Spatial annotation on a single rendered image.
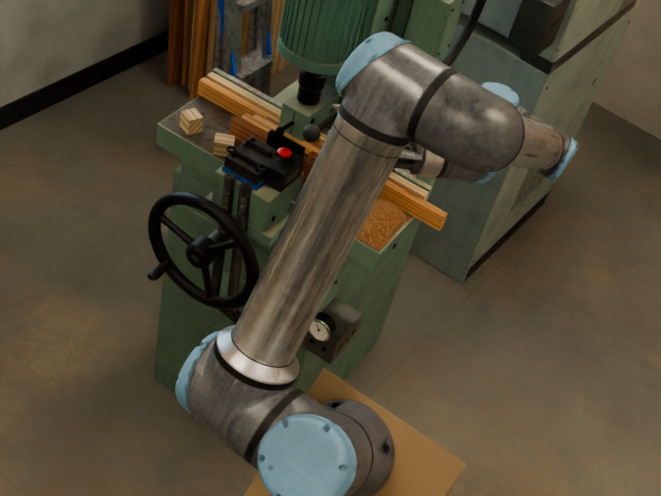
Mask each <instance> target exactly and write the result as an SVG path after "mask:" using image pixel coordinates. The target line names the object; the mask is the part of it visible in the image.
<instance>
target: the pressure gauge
mask: <svg viewBox="0 0 661 496"><path fill-rule="evenodd" d="M317 324H318V327H317ZM318 328H319V329H320V331H319V332H318ZM308 331H309V333H310V334H311V335H312V336H313V337H314V338H315V339H316V340H318V341H328V340H329V339H330V338H331V336H332V335H333V334H334V333H335V332H336V324H335V321H334V320H333V318H332V317H331V316H330V315H328V314H326V313H323V312H318V313H317V315H316V317H315V319H314V321H313V323H312V325H311V326H310V328H309V330H308Z"/></svg>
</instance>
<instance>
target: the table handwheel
mask: <svg viewBox="0 0 661 496"><path fill-rule="evenodd" d="M177 205H184V206H189V207H193V208H195V209H198V210H200V211H202V212H204V213H205V214H207V215H209V216H210V217H212V218H213V219H214V220H216V221H217V222H218V223H219V224H220V225H221V226H222V227H223V228H224V229H225V230H226V231H227V233H225V234H222V233H219V232H218V231H217V230H216V231H214V232H213V233H212V234H211V235H210V236H204V235H202V236H200V237H198V238H197V239H196V240H195V239H193V238H192V237H191V236H190V235H188V234H187V233H186V232H185V231H183V230H182V229H181V228H180V227H178V226H177V225H176V224H175V223H174V222H173V221H172V220H171V219H169V218H168V217H167V216H166V215H165V214H164V213H165V211H166V210H167V209H169V208H170V207H172V206H177ZM161 223H163V224H164V225H166V226H167V227H168V228H169V229H170V230H172V231H173V232H174V233H175V234H176V235H177V236H178V237H180V238H181V239H182V240H183V241H184V242H185V243H186V244H187V245H188V246H187V248H186V256H187V259H188V261H189V262H190V263H191V264H192V265H193V266H194V267H196V268H199V269H202V274H203V279H204V285H205V290H203V289H201V288H199V287H198V286H196V285H195V284H194V283H192V282H191V281H190V280H189V279H187V278H186V277H185V276H184V275H183V274H182V272H181V271H180V270H179V269H178V268H177V266H176V265H175V264H174V262H173V261H172V259H171V257H170V256H169V254H168V252H167V250H166V247H165V245H164V242H163V239H162V235H161ZM148 231H149V238H150V245H151V248H152V250H153V252H154V255H155V257H156V258H157V260H158V261H159V263H162V262H164V261H168V262H169V264H170V267H169V268H168V269H167V270H166V271H165V272H166V273H167V275H168V276H169V277H170V278H171V279H172V281H173V282H174V283H175V284H176V285H177V286H178V287H179V288H181V289H182V290H183V291H184V292H185V293H187V294H188V295H189V296H191V297H192V298H194V299H195V300H197V301H199V302H200V303H202V304H205V305H207V306H208V307H211V308H215V309H220V310H233V309H238V308H240V307H243V306H245V305H246V303H247V301H248V299H249V297H250V295H251V293H252V291H253V289H254V287H255V285H256V283H257V281H258V279H259V276H260V269H259V263H258V259H257V256H256V253H255V250H254V248H253V246H252V244H251V242H250V240H249V238H248V237H247V235H246V233H245V232H244V230H243V229H242V228H241V226H240V225H239V224H238V223H237V222H236V220H235V219H234V218H233V217H232V216H231V215H230V214H229V213H227V212H226V211H225V210H224V209H223V208H221V207H220V206H219V205H217V204H216V203H214V202H212V201H211V200H209V199H207V198H205V197H203V196H200V195H198V194H194V193H190V192H172V193H168V194H166V195H164V196H162V197H161V198H159V199H158V200H157V201H156V202H155V203H154V205H153V206H152V208H151V210H150V215H149V221H148ZM231 238H232V239H233V240H230V239H231ZM229 240H230V241H229ZM236 247H238V249H239V251H240V253H241V255H242V258H243V261H244V264H245V269H246V282H245V286H244V288H243V290H242V291H241V292H240V293H239V294H237V295H235V296H231V297H221V296H217V295H213V292H212V286H211V281H210V267H209V265H210V264H211V263H212V262H213V261H214V260H216V259H217V258H218V256H219V252H220V251H224V250H227V249H231V248H236Z"/></svg>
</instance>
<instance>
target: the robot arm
mask: <svg viewBox="0 0 661 496"><path fill-rule="evenodd" d="M335 89H336V91H337V92H338V94H339V95H340V96H342V97H343V100H342V103H341V104H333V105H332V106H331V107H332V108H333V109H335V110H336V111H337V116H336V118H335V120H334V122H333V125H332V127H331V129H330V132H329V134H328V136H327V138H326V140H325V142H324V144H323V146H322V148H321V150H320V152H319V155H318V157H317V159H316V161H315V163H314V165H313V167H312V169H311V171H310V173H309V175H308V177H307V179H306V181H305V183H304V186H303V188H302V190H301V192H300V194H299V196H298V198H297V200H296V202H295V204H294V206H293V208H292V210H291V212H290V214H289V216H288V219H287V221H286V223H285V225H284V227H283V229H282V231H281V233H280V234H279V236H278V238H277V240H276V242H275V244H274V246H273V249H272V251H271V253H270V256H269V258H268V260H267V262H266V264H265V266H264V268H263V270H262V272H261V274H260V276H259V279H258V281H257V283H256V285H255V287H254V289H253V291H252V293H251V295H250V297H249V299H248V301H247V303H246V305H245V307H244V310H243V312H242V314H241V316H240V318H239V320H238V322H237V324H236V325H234V326H229V327H226V328H224V329H223V330H221V331H218V332H214V333H212V334H210V335H208V336H207V337H206V338H204V339H203V340H202V341H201V345H200V346H196V347H195V348H194V350H193V351H192V352H191V354H190V355H189V356H188V358H187V360H186V361H185V363H184V365H183V367H182V369H181V371H180V373H179V376H178V378H179V379H178V380H177V382H176V387H175V395H176V399H177V401H178V402H179V403H180V405H181V406H182V407H183V408H185V409H186V410H187V411H188V412H189V414H190V415H191V417H192V418H193V419H195V420H197V421H198V422H200V423H201V424H202V425H203V426H205V427H206V428H207V429H208V431H210V432H211V433H212V434H213V435H215V436H216V437H217V438H218V439H219V440H221V441H222V442H223V443H224V444H226V445H227V446H228V447H229V448H230V449H232V450H233V451H234V452H235V453H237V454H238V455H239V456H240V457H241V458H243V459H244V460H245V461H247V462H248V463H249V464H251V465H252V466H253V467H254V468H255V469H257V470H258V471H259V474H260V478H261V480H262V482H263V484H264V486H265V488H266V489H267V491H268V492H269V493H270V494H271V495H272V496H374V495H375V494H377V493H378V492H379V491H380V490H381V489H382V487H383V486H384V485H385V484H386V482H387V480H388V479H389V477H390V475H391V470H392V466H393V461H394V446H393V440H392V436H391V433H390V430H389V429H388V427H387V425H386V423H385V422H384V421H383V419H382V418H381V417H380V416H379V415H378V414H377V413H376V412H375V411H373V410H372V409H371V408H369V407H368V406H366V405H364V404H362V403H359V402H355V401H348V400H339V401H331V402H327V403H323V404H319V403H318V402H316V401H315V400H314V399H312V398H311V397H310V396H309V395H307V394H306V393H305V392H303V391H302V390H301V389H299V388H298V387H296V386H295V385H294V384H293V383H294V381H295V379H296V378H297V376H298V374H299V370H300V366H299V361H298V359H297V357H296V355H295V354H296V352H297V350H298V348H299V346H300V344H301V343H302V341H303V339H304V338H305V336H306V334H307V332H308V330H309V328H310V326H311V325H312V323H313V321H314V319H315V317H316V315H317V313H318V311H319V309H320V307H321V305H322V304H323V302H324V300H325V298H326V296H327V294H328V292H329V290H330V288H331V285H332V284H333V282H334V280H335V278H336V276H337V274H338V272H339V270H340V268H341V266H342V265H343V263H344V261H345V259H346V257H347V255H348V253H349V251H350V249H351V247H352V245H353V244H354V242H355V240H356V238H357V236H358V234H359V232H360V230H361V228H362V226H363V224H364V223H365V221H366V219H367V217H368V215H369V213H370V211H371V210H372V208H373V206H374V205H375V203H376V201H377V199H378V197H379V195H380V193H381V191H382V189H383V187H384V185H385V184H386V182H387V180H388V178H389V176H390V174H391V172H392V171H394V170H395V168H403V169H408V170H410V173H411V174H415V175H421V176H429V177H436V178H443V179H450V180H458V181H466V182H468V183H485V182H487V181H489V180H490V179H491V178H492V177H493V176H494V175H495V173H496V171H498V170H501V169H503V168H505V167H506V166H515V167H522V168H528V169H531V170H535V171H537V172H539V173H541V174H542V175H544V177H545V178H549V179H550V180H553V181H555V180H557V179H558V178H559V177H560V176H561V174H562V173H563V172H564V170H565V169H566V167H567V166H568V164H569V163H570V161H571V159H572V157H573V156H574V154H575V152H576V151H577V149H578V142H577V141H576V140H575V139H574V138H573V137H572V136H568V135H567V134H565V133H563V132H562V131H560V130H558V129H557V128H555V127H553V126H552V125H550V124H548V123H547V122H545V121H543V120H542V119H540V118H538V117H537V116H535V115H533V114H532V113H530V112H529V111H527V110H526V109H524V108H523V107H521V106H519V105H518V104H519V97H518V95H517V93H516V92H514V91H513V89H511V88H509V87H507V86H505V85H502V84H498V83H483V84H480V85H479V84H477V83H475V82H474V81H472V80H470V79H469V78H467V77H465V76H463V75H462V74H460V73H457V72H456V71H455V70H454V69H452V68H451V67H449V66H447V65H446V64H444V63H442V62H441V61H439V60H437V59H436V58H434V57H432V56H431V55H429V54H428V53H426V52H424V51H423V50H421V49H419V48H418V47H416V46H414V45H413V43H412V42H411V41H409V40H404V39H402V38H400V37H398V36H397V35H395V34H393V33H391V32H387V31H383V32H378V33H376V34H373V35H372V36H370V37H368V38H367V39H366V40H364V41H363V42H362V43H361V44H360V45H359V46H358V47H357V48H356V49H355V50H354V51H353V52H352V53H351V54H350V56H349V57H348V58H347V60H346V61H345V63H344V64H343V66H342V67H341V69H340V71H339V73H338V75H337V78H336V84H335ZM393 168H394V170H392V169H393ZM368 435H369V436H368ZM372 446H373V447H372ZM365 481H366V482H365Z"/></svg>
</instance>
